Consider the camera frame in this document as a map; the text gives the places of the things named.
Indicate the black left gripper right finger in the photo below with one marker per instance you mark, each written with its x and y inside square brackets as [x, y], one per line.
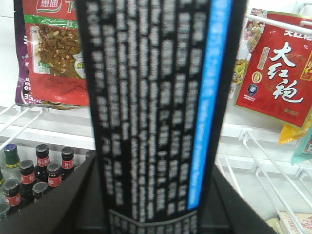
[224, 211]

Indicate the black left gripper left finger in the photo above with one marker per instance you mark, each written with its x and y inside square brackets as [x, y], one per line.
[74, 207]

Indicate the black blue biscuit box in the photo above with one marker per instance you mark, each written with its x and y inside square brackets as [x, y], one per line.
[158, 74]

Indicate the Pocky snack box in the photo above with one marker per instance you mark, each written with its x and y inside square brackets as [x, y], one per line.
[288, 225]

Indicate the yellow white fungus pouch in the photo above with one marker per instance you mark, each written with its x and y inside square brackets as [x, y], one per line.
[290, 133]

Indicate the purple pouch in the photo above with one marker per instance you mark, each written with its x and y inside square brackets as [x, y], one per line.
[23, 95]

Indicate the red Dahongpao seasoning pouch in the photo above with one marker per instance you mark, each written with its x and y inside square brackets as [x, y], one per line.
[278, 79]

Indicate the red pickled vegetable pouch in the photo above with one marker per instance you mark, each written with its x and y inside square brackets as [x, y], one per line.
[56, 69]

